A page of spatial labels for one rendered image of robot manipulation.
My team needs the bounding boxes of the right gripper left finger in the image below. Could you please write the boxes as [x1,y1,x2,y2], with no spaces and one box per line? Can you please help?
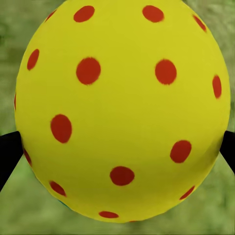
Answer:
[0,131,24,191]

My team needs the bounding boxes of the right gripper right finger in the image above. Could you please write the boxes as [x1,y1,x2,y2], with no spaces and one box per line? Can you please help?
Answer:
[220,131,235,174]

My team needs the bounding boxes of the easter egg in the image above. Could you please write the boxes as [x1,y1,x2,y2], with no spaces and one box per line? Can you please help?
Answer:
[14,0,231,223]

